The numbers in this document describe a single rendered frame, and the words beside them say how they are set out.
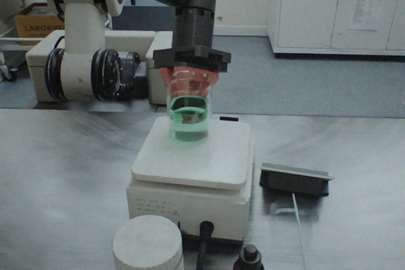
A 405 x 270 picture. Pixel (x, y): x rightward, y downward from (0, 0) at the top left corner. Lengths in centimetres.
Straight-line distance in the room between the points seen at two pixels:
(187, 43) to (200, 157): 17
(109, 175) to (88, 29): 77
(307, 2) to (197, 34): 238
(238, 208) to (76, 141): 32
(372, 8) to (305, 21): 47
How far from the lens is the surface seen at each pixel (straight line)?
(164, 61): 53
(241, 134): 45
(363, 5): 298
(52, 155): 61
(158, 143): 44
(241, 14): 344
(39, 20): 271
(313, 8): 289
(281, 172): 50
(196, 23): 52
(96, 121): 67
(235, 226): 42
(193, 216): 41
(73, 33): 127
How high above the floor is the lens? 108
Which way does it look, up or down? 30 degrees down
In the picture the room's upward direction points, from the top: straight up
